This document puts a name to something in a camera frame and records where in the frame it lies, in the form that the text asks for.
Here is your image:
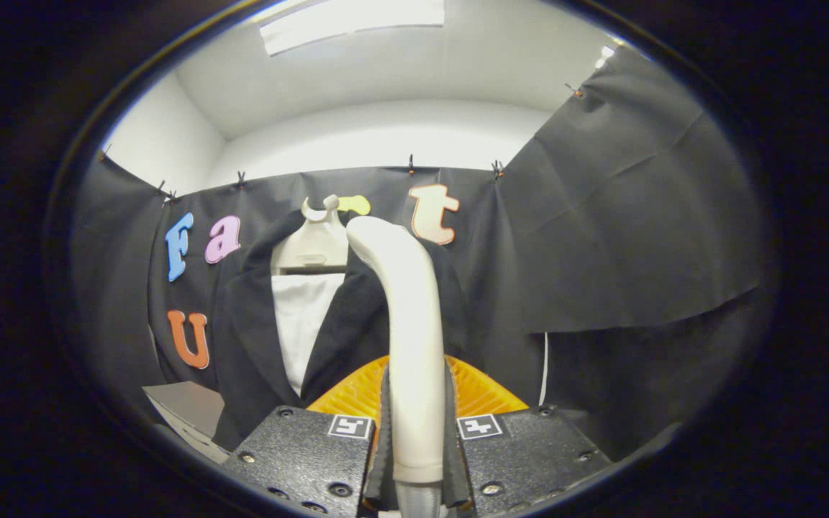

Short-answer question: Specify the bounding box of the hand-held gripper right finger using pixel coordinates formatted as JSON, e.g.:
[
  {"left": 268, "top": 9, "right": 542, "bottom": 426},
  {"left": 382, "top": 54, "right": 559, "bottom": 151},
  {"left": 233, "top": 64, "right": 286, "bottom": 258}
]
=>
[{"left": 443, "top": 353, "right": 613, "bottom": 518}]

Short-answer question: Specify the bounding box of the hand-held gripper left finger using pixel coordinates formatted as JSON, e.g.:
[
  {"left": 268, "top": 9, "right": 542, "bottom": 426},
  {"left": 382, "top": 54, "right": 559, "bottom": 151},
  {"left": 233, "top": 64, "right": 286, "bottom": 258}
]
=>
[{"left": 219, "top": 353, "right": 392, "bottom": 518}]

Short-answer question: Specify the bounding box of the black blazer jacket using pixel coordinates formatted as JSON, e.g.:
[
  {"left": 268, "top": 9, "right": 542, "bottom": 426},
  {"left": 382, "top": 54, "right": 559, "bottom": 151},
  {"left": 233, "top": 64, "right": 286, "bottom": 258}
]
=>
[{"left": 212, "top": 209, "right": 473, "bottom": 453}]

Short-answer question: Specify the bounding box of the white shirt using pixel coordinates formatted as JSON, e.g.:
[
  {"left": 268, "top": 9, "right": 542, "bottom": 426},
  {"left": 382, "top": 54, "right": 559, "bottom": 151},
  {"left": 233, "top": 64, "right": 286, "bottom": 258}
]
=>
[{"left": 271, "top": 272, "right": 347, "bottom": 398}]

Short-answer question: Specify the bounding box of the white garment steamer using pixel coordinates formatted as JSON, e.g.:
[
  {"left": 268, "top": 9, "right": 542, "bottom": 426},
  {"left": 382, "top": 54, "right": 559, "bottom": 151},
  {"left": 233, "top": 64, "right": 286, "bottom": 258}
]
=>
[{"left": 346, "top": 216, "right": 451, "bottom": 518}]

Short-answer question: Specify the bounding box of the white clothes hanger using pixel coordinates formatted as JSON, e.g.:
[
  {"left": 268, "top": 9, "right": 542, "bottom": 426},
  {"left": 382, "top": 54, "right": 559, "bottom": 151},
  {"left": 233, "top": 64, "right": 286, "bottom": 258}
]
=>
[{"left": 271, "top": 194, "right": 350, "bottom": 276}]

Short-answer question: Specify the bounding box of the grey cabinet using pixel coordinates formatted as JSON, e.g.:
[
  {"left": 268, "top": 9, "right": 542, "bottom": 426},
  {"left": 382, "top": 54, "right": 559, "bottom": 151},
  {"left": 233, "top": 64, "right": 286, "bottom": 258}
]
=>
[{"left": 142, "top": 381, "right": 232, "bottom": 465}]

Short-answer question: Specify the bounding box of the black backdrop cloth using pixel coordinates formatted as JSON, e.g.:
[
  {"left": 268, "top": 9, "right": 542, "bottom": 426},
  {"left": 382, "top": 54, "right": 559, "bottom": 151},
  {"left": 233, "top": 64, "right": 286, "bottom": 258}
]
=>
[{"left": 69, "top": 47, "right": 775, "bottom": 461}]

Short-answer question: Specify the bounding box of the row of small black clips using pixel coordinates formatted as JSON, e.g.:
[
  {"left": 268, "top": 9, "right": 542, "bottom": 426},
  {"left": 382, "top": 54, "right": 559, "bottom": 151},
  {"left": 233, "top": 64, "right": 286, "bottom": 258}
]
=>
[{"left": 98, "top": 83, "right": 581, "bottom": 206}]

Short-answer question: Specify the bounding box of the long ceiling light panel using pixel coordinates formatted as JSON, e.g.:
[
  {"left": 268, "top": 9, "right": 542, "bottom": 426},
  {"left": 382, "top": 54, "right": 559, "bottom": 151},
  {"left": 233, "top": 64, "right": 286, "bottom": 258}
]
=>
[{"left": 260, "top": 0, "right": 445, "bottom": 57}]

